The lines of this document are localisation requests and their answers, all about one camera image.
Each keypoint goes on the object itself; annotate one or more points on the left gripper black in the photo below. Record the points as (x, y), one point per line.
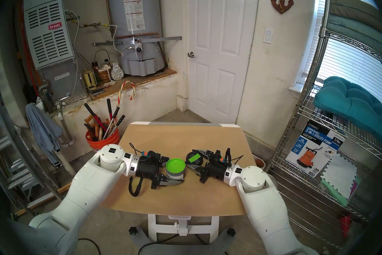
(147, 167)

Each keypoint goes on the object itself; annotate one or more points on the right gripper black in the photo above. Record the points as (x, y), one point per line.
(216, 169)

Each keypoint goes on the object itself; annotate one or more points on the white paint jar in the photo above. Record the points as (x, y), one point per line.
(176, 175)

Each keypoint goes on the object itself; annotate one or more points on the black lid with green tape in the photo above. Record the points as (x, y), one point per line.
(194, 158)

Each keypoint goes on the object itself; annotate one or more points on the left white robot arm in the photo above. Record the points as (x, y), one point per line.
(89, 185)

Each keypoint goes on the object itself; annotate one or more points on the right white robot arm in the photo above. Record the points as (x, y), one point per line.
(262, 203)

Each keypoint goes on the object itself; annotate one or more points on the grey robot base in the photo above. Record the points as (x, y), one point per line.
(185, 247)

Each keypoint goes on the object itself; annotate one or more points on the white tub with orange content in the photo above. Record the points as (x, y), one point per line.
(259, 163)

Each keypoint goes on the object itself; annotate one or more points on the white table stand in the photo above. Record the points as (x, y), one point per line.
(182, 224)

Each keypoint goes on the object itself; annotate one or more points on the black grip metal tool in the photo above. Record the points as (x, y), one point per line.
(121, 120)
(116, 111)

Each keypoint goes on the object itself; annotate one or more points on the orange plastic bucket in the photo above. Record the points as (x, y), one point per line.
(101, 144)

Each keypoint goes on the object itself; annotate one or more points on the wooden platform ledge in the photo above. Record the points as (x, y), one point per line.
(140, 79)

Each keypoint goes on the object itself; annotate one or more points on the striped candy cane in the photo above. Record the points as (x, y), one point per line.
(128, 81)

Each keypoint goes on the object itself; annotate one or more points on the wooden pole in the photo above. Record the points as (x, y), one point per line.
(64, 188)

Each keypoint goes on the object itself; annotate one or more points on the utility pump cardboard box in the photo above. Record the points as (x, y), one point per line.
(313, 144)

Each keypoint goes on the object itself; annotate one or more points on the crumpled aluminium foil lump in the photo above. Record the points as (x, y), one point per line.
(117, 72)

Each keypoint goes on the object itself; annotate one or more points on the white panel door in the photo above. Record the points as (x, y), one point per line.
(220, 48)

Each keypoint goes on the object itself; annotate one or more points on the white window sill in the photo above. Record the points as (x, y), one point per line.
(297, 88)

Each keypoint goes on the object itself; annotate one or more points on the yellow container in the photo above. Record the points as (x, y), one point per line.
(89, 79)

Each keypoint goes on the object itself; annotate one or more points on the green foam sheet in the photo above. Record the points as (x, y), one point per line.
(329, 189)

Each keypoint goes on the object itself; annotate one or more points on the blue cloth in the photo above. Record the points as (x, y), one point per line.
(43, 132)

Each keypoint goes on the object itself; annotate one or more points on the white zigzag edged sheets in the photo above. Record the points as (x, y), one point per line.
(340, 176)

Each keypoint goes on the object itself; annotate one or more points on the aluminium ladder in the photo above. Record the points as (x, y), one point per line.
(18, 173)

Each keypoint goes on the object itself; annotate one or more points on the red object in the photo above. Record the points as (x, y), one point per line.
(345, 224)

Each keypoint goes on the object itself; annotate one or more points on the grey water heater tank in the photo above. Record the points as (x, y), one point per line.
(134, 18)

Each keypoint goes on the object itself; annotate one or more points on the teal tufted cushion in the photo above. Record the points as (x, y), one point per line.
(349, 99)

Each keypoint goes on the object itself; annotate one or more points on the yellow gas line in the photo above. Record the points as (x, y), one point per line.
(92, 25)

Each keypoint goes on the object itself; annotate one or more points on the white window blinds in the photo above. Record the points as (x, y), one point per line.
(343, 60)

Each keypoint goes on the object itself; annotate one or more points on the grey Bryant furnace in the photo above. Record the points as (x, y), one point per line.
(47, 36)

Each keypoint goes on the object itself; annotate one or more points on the grey green cushion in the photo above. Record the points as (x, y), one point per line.
(352, 28)

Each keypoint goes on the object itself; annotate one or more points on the olive cushion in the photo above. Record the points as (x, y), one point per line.
(355, 8)

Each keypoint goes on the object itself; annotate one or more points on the white light switch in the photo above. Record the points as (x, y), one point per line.
(267, 36)

